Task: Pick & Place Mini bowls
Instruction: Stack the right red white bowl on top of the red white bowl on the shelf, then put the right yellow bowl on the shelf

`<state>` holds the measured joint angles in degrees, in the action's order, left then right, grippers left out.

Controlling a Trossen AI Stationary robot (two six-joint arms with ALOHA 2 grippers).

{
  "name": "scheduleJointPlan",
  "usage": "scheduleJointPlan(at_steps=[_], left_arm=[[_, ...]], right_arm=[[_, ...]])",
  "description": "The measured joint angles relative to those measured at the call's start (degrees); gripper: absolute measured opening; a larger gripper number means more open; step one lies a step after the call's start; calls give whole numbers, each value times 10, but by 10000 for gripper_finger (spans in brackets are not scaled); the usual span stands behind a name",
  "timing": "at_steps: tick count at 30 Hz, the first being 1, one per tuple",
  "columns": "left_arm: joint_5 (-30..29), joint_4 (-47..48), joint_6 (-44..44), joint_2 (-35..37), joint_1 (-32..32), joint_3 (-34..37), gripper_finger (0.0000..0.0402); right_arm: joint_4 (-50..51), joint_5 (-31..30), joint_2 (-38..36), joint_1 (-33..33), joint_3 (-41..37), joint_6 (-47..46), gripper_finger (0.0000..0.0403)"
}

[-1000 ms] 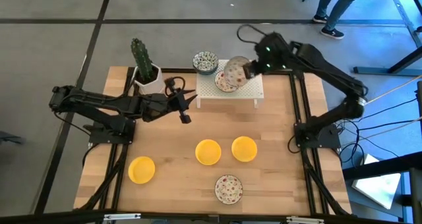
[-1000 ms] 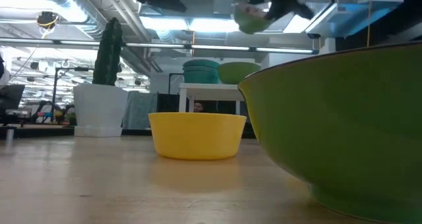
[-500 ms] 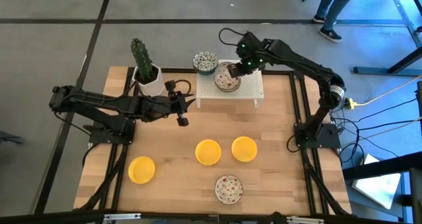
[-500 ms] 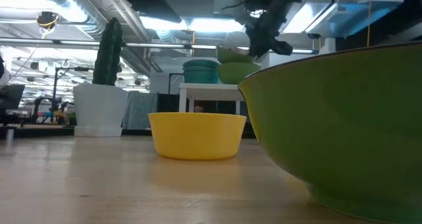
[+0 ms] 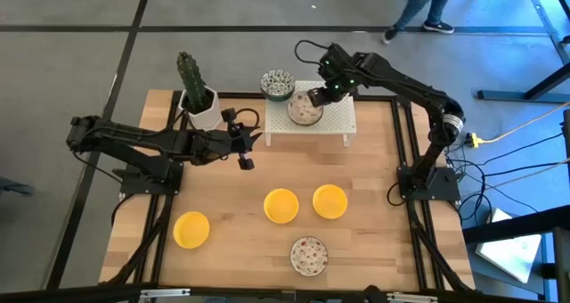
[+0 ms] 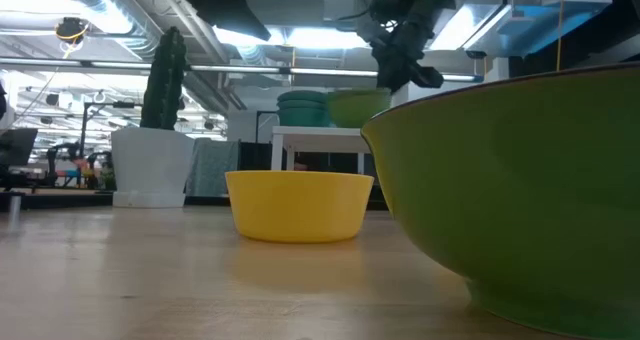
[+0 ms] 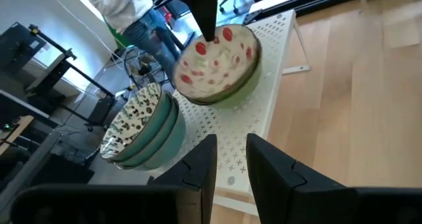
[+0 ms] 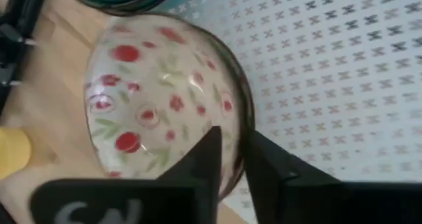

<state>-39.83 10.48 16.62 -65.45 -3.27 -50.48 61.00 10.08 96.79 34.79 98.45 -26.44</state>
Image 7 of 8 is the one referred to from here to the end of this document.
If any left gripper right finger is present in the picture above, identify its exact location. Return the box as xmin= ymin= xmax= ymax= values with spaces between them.
xmin=246 ymin=133 xmax=422 ymax=224

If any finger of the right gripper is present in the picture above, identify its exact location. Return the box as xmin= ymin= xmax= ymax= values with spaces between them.
xmin=177 ymin=0 xmax=219 ymax=43

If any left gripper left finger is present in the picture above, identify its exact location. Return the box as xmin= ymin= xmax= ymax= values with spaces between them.
xmin=9 ymin=134 xmax=218 ymax=224

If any blue pattern teal bowl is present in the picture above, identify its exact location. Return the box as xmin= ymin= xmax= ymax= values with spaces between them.
xmin=100 ymin=82 xmax=174 ymax=162
xmin=125 ymin=113 xmax=187 ymax=171
xmin=111 ymin=94 xmax=181 ymax=168

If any red flower pattern bowl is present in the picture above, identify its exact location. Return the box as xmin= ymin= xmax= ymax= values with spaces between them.
xmin=171 ymin=23 xmax=263 ymax=109

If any person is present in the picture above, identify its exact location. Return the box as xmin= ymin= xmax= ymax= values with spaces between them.
xmin=77 ymin=0 xmax=185 ymax=83

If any white perforated metal rack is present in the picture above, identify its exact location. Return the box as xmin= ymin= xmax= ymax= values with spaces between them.
xmin=150 ymin=9 xmax=313 ymax=217

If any grey metal leg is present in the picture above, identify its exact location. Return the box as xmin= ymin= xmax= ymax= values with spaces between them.
xmin=0 ymin=130 xmax=63 ymax=215

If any wooden board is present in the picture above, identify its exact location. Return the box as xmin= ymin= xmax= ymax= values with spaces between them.
xmin=0 ymin=115 xmax=35 ymax=155

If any black wire fan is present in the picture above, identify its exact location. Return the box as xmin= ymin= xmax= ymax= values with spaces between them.
xmin=123 ymin=45 xmax=167 ymax=90

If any black desk frame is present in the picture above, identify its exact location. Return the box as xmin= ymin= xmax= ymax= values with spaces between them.
xmin=0 ymin=22 xmax=117 ymax=128

